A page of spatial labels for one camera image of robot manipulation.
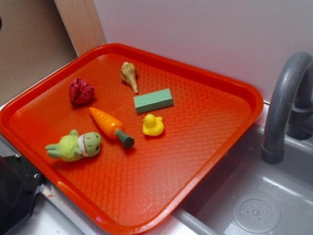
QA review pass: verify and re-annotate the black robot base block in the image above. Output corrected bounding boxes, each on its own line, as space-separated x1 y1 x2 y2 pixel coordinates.
0 155 43 235

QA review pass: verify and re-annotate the yellow rubber duck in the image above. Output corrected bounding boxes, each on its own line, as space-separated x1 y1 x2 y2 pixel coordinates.
142 114 164 137

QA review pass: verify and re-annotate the green rectangular block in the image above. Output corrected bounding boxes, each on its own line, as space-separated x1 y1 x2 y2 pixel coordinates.
134 89 174 114

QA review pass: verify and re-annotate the orange plastic tray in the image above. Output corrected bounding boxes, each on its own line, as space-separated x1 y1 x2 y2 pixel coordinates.
0 44 263 235

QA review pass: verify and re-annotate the orange toy carrot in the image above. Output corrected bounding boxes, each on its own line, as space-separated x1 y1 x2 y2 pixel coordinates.
89 107 134 148

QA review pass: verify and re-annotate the tan spiral seashell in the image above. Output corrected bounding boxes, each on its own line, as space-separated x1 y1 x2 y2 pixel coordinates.
120 62 139 94

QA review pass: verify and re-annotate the red crumpled paper ball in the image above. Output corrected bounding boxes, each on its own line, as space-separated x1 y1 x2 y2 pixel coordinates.
68 78 95 105

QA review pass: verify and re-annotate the green plush frog toy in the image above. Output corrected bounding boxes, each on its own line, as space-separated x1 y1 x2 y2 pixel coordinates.
45 130 102 162

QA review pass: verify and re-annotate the grey toy sink basin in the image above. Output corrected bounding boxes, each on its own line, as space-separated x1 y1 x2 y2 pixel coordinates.
174 125 313 235

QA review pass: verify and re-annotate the light wooden board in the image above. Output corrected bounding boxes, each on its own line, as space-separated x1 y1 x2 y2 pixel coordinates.
55 0 107 56

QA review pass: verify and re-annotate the grey curved faucet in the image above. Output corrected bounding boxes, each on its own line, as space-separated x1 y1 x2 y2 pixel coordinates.
262 51 313 164

